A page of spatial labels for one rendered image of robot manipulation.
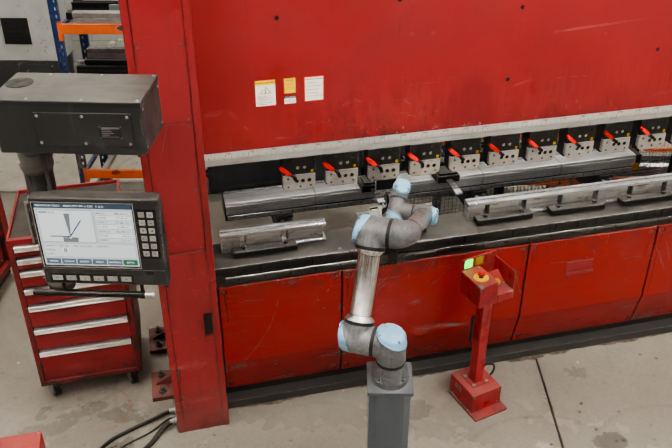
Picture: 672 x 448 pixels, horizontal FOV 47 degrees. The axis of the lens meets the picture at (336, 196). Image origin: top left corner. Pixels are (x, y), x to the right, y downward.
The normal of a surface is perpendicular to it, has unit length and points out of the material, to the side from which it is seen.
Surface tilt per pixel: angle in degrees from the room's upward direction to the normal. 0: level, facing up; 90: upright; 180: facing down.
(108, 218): 90
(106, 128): 90
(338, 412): 0
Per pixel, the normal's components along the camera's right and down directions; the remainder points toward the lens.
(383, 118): 0.24, 0.48
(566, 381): 0.00, -0.87
